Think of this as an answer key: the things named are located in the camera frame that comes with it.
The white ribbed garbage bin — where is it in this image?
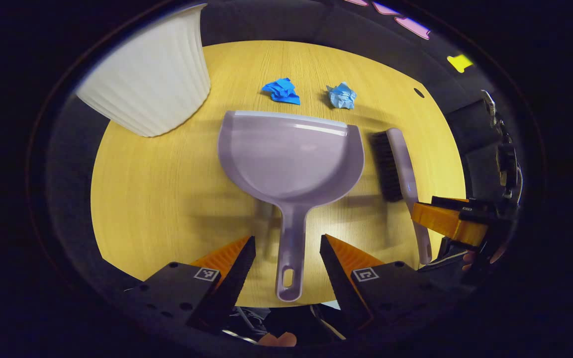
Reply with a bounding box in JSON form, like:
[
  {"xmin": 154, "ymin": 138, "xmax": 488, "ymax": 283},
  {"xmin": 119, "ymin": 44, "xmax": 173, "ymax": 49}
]
[{"xmin": 75, "ymin": 4, "xmax": 212, "ymax": 138}]

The lilac plastic dustpan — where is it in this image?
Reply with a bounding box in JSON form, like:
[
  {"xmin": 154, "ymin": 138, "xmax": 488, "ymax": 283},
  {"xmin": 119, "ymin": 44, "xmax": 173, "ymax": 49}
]
[{"xmin": 217, "ymin": 110, "xmax": 365, "ymax": 303}]

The small lilac broom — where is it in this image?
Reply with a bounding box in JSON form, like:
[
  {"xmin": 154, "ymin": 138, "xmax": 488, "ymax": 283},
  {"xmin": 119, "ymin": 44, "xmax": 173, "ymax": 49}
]
[{"xmin": 370, "ymin": 128, "xmax": 433, "ymax": 265}]

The light blue paper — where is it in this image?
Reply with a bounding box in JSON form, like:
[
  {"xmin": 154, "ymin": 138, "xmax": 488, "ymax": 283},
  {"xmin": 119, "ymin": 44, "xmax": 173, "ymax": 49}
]
[{"xmin": 326, "ymin": 82, "xmax": 357, "ymax": 110}]

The dark blue paper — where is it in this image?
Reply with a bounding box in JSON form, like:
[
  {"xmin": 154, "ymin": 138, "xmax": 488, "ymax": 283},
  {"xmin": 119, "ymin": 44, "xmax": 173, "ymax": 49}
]
[{"xmin": 262, "ymin": 78, "xmax": 301, "ymax": 105}]

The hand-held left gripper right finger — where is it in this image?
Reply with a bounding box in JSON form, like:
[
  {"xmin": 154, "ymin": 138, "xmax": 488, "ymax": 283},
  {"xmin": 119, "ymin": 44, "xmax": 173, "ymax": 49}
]
[{"xmin": 319, "ymin": 234, "xmax": 447, "ymax": 332}]

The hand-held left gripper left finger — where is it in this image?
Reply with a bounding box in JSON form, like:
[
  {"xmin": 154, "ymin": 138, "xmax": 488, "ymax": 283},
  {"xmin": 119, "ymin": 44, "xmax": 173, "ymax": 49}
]
[{"xmin": 123, "ymin": 235, "xmax": 257, "ymax": 334}]

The person's dark shoe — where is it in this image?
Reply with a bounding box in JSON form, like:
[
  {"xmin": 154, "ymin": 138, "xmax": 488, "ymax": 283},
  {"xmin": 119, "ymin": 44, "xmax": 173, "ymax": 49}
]
[{"xmin": 224, "ymin": 306, "xmax": 272, "ymax": 344}]

